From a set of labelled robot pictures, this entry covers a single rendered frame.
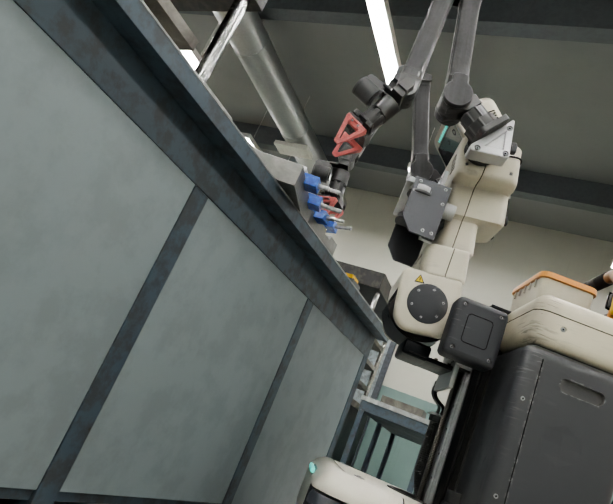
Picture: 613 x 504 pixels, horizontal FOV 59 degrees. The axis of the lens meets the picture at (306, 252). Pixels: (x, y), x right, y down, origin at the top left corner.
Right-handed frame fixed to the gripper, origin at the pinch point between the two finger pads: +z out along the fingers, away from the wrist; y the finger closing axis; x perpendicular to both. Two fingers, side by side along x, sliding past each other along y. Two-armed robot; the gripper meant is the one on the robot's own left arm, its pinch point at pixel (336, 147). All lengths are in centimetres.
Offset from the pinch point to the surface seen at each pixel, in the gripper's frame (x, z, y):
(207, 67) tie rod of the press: -79, -9, -57
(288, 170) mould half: 1.5, 17.6, 12.2
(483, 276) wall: 73, -294, -644
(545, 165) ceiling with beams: 20, -378, -471
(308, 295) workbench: 19.4, 25.8, -32.3
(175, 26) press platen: -95, -8, -47
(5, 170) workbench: -7, 61, 56
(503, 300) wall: 116, -284, -631
